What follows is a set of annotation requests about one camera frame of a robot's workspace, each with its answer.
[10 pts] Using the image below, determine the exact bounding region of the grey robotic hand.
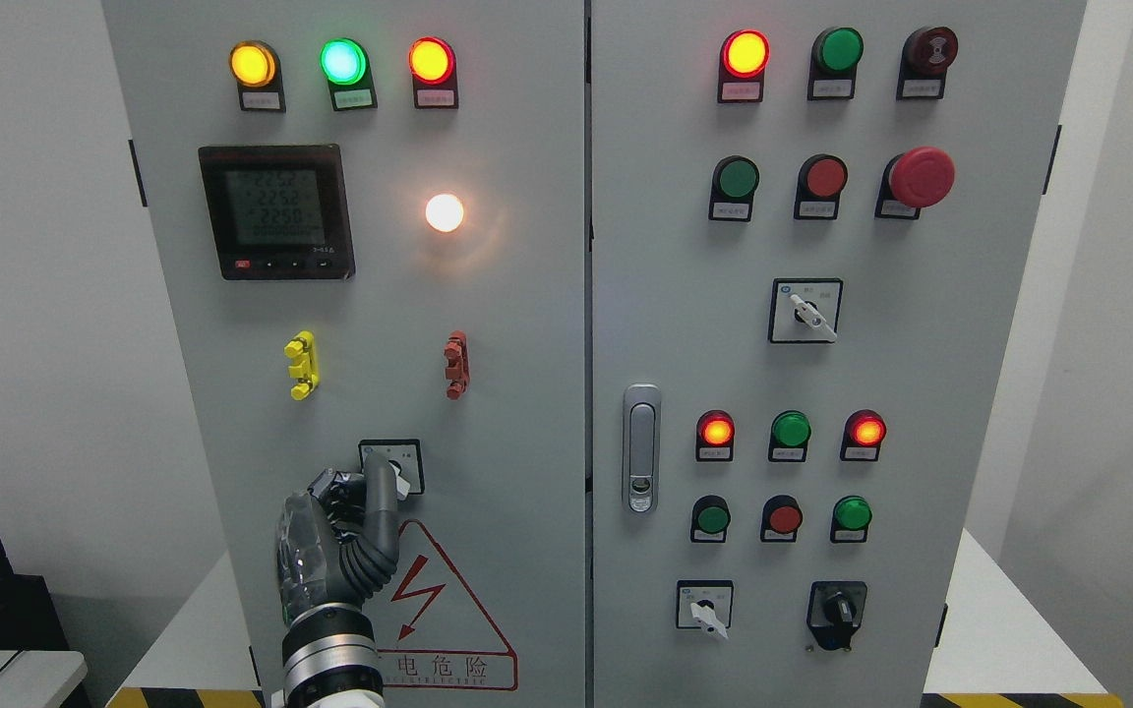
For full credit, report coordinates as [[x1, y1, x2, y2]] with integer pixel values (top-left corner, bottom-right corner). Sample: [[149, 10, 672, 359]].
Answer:
[[276, 453, 404, 624]]

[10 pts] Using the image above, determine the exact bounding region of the door rotary switch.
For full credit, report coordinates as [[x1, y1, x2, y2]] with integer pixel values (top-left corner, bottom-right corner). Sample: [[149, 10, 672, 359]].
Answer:
[[359, 440, 426, 502]]

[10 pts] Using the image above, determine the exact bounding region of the yellow indicator light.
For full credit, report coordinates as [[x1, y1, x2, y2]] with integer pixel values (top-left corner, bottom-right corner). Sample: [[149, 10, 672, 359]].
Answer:
[[228, 40, 286, 113]]

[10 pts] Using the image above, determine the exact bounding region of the red electric hazard warning sign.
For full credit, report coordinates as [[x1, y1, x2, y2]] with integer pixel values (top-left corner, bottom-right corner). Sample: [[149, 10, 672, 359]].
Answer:
[[365, 519, 518, 691]]

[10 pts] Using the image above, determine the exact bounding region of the white cabinet stand platform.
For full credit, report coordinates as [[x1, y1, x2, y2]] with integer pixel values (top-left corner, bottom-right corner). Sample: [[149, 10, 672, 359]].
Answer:
[[109, 534, 1121, 707]]

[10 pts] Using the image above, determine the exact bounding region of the yellow terminal clip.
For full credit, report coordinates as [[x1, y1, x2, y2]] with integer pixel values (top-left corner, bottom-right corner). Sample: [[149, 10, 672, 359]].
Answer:
[[283, 330, 320, 400]]

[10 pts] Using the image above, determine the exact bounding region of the red terminal clip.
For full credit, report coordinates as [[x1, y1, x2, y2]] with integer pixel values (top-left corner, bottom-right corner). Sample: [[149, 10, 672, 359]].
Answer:
[[444, 330, 471, 400]]

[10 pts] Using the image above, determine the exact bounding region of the grey left cabinet door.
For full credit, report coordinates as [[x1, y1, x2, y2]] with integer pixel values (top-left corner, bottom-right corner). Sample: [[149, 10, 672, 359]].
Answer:
[[103, 1, 586, 707]]

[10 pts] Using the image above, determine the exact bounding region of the grey cabinet door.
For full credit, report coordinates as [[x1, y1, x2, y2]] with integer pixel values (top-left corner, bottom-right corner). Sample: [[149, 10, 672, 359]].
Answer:
[[103, 1, 586, 707], [593, 1, 1087, 707]]

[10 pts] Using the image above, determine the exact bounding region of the white side table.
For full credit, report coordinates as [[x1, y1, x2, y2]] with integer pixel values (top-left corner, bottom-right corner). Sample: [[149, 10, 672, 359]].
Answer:
[[0, 650, 90, 707]]

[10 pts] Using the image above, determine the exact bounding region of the black digital power meter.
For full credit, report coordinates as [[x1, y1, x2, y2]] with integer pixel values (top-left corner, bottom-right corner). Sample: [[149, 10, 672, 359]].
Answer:
[[198, 144, 356, 281]]

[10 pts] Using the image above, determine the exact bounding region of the small clear lamp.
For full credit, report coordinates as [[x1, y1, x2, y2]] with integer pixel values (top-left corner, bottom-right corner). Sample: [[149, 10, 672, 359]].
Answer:
[[424, 193, 466, 233]]

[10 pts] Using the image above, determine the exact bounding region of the green push button lower left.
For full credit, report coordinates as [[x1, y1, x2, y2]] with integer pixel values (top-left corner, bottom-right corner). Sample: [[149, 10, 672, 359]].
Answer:
[[689, 495, 732, 544]]

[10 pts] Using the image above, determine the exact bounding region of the red lit indicator lower left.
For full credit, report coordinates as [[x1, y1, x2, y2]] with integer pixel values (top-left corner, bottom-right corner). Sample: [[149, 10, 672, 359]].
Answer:
[[695, 409, 736, 462]]

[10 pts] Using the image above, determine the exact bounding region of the red lit indicator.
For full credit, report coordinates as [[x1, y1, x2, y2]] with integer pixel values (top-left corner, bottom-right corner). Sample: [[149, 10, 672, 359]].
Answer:
[[840, 409, 887, 462], [695, 409, 736, 462], [718, 29, 772, 104]]

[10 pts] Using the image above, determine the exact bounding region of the red push button lower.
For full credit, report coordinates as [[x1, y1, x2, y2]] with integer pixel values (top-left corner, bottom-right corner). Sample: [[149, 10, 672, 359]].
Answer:
[[759, 495, 804, 543]]

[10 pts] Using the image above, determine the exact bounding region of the green indicator lower middle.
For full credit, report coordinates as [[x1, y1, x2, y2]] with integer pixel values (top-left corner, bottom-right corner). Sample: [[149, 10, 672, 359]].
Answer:
[[768, 409, 812, 463]]

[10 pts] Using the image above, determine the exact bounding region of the green indicator light top left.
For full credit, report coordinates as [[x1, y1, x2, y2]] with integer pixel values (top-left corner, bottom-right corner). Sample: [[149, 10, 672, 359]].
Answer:
[[320, 37, 378, 112]]

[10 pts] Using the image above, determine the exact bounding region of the red indicator light top left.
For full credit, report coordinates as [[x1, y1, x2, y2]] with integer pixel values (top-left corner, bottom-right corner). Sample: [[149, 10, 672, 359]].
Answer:
[[408, 36, 459, 109]]

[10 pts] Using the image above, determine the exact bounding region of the green push button lower right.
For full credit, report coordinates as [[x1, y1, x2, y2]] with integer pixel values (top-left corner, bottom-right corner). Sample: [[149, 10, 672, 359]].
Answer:
[[830, 495, 874, 544]]

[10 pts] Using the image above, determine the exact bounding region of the red lit indicator lower right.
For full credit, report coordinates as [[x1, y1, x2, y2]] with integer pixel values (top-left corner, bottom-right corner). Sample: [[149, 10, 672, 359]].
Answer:
[[840, 409, 887, 462]]

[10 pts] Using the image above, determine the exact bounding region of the green push button upper row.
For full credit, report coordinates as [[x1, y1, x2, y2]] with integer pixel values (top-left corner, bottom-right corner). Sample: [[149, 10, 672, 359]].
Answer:
[[707, 155, 760, 221]]

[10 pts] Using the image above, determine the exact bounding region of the grey right cabinet door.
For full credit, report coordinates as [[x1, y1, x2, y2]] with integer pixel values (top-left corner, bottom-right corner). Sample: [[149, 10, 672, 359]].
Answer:
[[593, 1, 1087, 707]]

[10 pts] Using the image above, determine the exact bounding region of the red push button upper row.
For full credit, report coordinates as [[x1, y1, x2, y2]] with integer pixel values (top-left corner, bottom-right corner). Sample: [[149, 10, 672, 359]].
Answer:
[[793, 153, 847, 220]]

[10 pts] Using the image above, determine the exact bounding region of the red lit indicator top right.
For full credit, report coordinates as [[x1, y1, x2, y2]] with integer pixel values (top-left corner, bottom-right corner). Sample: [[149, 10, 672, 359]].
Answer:
[[718, 29, 772, 104]]

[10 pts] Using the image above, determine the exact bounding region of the red emergency stop button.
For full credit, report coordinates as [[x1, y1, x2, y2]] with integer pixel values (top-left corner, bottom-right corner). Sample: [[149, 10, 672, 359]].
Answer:
[[875, 147, 956, 220]]

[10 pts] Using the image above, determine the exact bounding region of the green indicator top right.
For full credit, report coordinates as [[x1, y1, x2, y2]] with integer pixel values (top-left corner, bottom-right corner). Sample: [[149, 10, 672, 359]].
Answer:
[[806, 27, 864, 100]]

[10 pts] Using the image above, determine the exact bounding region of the dark red buzzer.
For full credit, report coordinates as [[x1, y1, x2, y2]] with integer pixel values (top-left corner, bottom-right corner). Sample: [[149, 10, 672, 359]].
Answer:
[[896, 26, 959, 100]]

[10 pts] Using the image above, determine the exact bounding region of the silver door handle lock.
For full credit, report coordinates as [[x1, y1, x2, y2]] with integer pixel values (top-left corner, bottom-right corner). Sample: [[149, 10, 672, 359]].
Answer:
[[624, 383, 662, 512]]

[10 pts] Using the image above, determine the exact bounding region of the lower white rotary switch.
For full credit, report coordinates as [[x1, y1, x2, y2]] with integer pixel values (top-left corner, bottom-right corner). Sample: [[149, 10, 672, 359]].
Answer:
[[676, 579, 736, 641]]

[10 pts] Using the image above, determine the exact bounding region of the black rotary knob switch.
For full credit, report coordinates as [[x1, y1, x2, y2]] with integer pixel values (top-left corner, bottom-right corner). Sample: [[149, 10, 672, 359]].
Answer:
[[806, 581, 868, 651]]

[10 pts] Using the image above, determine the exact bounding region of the upper right rotary switch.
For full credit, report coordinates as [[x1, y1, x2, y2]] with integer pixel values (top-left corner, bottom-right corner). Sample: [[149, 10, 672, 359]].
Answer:
[[768, 278, 844, 344]]

